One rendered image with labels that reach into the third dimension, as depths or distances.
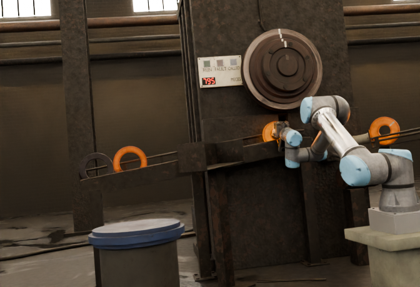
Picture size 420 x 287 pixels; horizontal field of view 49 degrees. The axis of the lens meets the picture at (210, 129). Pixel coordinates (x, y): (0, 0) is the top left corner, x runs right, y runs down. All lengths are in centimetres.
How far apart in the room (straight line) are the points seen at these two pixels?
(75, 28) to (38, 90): 375
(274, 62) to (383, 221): 114
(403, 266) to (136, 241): 95
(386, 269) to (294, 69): 122
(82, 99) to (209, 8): 262
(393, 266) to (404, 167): 36
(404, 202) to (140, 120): 719
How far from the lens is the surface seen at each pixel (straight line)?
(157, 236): 146
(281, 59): 261
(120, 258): 151
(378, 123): 269
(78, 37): 532
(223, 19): 286
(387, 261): 187
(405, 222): 183
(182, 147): 226
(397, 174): 184
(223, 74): 275
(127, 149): 256
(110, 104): 874
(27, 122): 893
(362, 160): 177
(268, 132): 265
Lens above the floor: 61
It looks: 4 degrees up
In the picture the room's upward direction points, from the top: 5 degrees counter-clockwise
